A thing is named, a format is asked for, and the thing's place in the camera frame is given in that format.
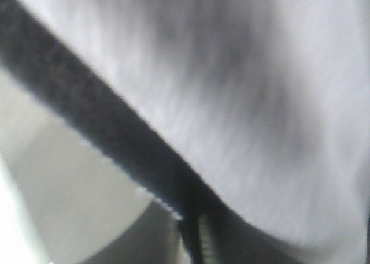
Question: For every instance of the grey microfibre towel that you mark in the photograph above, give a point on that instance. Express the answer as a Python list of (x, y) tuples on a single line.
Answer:
[(251, 113)]

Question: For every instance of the cream white plastic basket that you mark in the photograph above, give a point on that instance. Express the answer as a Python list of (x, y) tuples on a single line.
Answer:
[(62, 201)]

